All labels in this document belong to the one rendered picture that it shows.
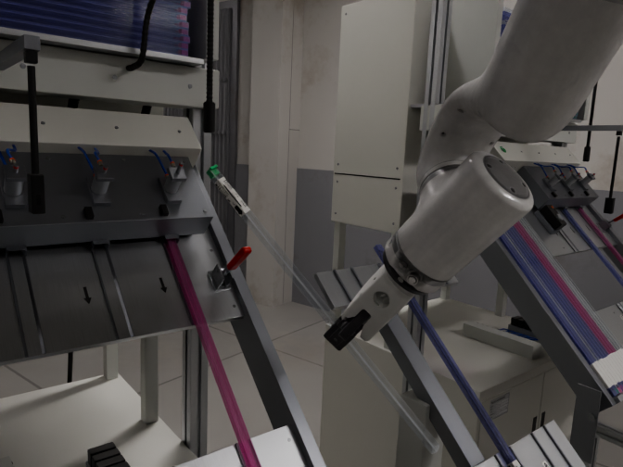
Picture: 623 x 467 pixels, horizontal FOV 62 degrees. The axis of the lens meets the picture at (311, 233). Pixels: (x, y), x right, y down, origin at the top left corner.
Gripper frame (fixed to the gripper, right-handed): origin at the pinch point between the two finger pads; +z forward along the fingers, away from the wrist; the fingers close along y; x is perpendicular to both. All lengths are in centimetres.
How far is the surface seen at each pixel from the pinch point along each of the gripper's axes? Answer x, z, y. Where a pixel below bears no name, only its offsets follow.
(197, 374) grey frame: 13.3, 43.4, 6.7
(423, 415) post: -21.2, 14.2, 13.8
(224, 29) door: 224, 145, 322
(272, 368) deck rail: 3.5, 12.1, -3.7
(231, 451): 0.1, 13.9, -16.6
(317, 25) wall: 150, 86, 312
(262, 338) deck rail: 7.6, 12.0, -1.0
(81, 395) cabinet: 32, 80, 3
